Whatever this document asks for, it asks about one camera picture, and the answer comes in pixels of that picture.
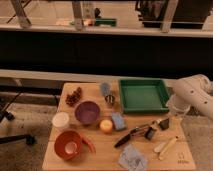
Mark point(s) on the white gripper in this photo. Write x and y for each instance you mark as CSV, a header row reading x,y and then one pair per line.
x,y
164,124

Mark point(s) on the blue eraser block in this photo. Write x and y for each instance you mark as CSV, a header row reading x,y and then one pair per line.
x,y
118,121

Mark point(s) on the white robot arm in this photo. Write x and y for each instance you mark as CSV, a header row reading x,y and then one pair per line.
x,y
192,91

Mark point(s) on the small metal cup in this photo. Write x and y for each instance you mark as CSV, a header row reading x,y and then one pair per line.
x,y
110,100

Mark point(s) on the white paper cup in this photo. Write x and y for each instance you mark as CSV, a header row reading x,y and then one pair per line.
x,y
61,120

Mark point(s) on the white marker pen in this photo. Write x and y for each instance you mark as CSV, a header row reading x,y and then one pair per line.
x,y
156,122

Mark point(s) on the cream wooden spatula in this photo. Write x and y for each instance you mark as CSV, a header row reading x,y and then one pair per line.
x,y
158,148

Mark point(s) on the yellow wooden stick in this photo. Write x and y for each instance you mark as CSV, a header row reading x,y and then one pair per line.
x,y
167,147

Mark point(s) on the green plastic tray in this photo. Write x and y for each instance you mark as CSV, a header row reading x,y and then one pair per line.
x,y
145,96

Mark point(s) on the orange round fruit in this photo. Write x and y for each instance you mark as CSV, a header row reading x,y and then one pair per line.
x,y
106,126

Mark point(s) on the wooden table board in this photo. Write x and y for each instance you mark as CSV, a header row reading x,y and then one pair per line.
x,y
178,158

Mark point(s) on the purple bowl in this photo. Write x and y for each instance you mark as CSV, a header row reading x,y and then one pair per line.
x,y
87,112

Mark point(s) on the brown grape bunch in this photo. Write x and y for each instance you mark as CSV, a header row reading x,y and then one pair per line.
x,y
74,98

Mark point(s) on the orange plastic bowl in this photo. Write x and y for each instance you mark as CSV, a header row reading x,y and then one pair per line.
x,y
68,145

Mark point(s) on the black tripod stand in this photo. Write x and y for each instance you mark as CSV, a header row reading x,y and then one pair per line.
x,y
30,140

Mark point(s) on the black handled peeler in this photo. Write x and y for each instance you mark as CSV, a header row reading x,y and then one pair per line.
x,y
139,130

